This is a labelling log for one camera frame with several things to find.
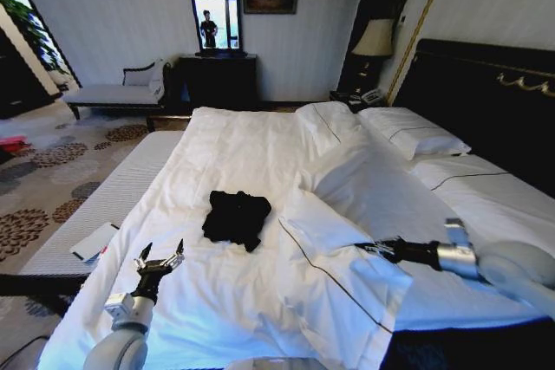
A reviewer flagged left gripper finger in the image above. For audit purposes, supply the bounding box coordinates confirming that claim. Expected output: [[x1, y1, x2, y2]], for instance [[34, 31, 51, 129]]
[[133, 241, 154, 275], [164, 237, 186, 269]]

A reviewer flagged white padded bed bench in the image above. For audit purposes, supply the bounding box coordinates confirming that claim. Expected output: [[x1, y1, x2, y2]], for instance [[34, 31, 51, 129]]
[[18, 130, 188, 276]]

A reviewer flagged white bed sheet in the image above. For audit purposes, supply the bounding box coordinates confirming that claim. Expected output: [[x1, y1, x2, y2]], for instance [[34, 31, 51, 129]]
[[406, 154, 555, 333]]

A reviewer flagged dark bed base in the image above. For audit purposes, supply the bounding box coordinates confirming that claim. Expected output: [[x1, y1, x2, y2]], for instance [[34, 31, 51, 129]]
[[380, 316, 555, 370]]

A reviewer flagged white flat booklet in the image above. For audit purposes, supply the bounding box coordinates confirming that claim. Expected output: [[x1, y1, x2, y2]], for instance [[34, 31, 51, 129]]
[[69, 221, 121, 265]]

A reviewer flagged black crumpled garment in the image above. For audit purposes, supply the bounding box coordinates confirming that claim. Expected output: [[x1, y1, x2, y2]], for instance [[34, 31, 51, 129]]
[[200, 189, 274, 254]]

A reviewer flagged white duvet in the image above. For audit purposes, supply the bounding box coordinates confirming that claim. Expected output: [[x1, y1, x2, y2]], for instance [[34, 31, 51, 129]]
[[37, 105, 414, 370]]

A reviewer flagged large white pillow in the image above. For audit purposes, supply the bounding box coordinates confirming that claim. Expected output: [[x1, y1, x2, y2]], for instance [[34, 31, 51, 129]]
[[358, 106, 473, 161]]

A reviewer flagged small white pillow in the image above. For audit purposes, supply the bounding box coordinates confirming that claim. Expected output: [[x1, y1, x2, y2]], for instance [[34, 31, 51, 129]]
[[296, 101, 366, 157]]

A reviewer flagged dark nightstand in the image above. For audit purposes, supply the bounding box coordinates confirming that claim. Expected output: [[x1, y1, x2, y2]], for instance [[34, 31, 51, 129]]
[[328, 89, 392, 114]]

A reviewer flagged dark headboard with gold ornament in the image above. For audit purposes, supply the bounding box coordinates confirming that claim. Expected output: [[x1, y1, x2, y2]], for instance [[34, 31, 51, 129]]
[[391, 38, 555, 211]]

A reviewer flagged white upholstered chaise longue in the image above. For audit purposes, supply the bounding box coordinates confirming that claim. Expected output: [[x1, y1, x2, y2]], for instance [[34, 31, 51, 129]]
[[63, 59, 174, 122]]

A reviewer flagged red item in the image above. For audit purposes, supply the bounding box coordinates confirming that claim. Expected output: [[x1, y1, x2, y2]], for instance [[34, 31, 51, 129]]
[[0, 135, 32, 151]]

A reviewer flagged dark wooden dresser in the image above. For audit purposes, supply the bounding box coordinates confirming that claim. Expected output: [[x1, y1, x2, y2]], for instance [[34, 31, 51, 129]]
[[178, 54, 258, 110]]

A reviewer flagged white chaise cushion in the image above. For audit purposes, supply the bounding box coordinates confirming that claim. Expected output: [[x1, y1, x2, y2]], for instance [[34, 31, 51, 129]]
[[148, 60, 169, 94]]

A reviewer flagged table lamp with cream shade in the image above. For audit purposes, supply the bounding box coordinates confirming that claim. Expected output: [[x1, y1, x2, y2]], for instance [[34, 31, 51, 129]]
[[349, 18, 396, 86]]

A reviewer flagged dark wooden cabinet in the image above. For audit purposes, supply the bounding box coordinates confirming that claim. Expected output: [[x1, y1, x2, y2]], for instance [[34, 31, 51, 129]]
[[0, 26, 61, 120]]

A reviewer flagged person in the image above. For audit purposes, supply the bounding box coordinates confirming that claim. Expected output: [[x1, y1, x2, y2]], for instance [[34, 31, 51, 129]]
[[199, 10, 219, 49]]

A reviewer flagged dark framed standing mirror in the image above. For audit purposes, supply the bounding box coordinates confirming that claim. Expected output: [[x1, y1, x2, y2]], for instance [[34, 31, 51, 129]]
[[182, 0, 258, 59]]

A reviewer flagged green leafy plant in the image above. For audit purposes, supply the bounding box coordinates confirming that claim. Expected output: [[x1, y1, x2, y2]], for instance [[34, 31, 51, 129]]
[[0, 0, 71, 81]]

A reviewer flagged gold wall trim strip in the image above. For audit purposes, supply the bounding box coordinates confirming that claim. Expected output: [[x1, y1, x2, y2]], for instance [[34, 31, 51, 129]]
[[384, 0, 455, 103]]

